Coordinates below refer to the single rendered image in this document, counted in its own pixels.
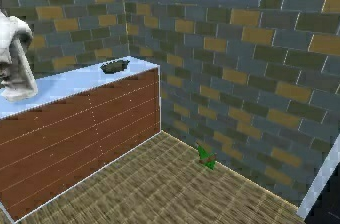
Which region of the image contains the white stone bust statue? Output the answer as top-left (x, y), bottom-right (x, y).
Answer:
top-left (0, 0), bottom-right (39, 103)

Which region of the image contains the dark green bowl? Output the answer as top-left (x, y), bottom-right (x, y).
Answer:
top-left (99, 59), bottom-right (129, 75)

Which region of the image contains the brown chest of drawers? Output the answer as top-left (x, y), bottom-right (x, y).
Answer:
top-left (0, 55), bottom-right (162, 224)

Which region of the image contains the green bottle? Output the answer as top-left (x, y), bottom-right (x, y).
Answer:
top-left (196, 142), bottom-right (218, 171)

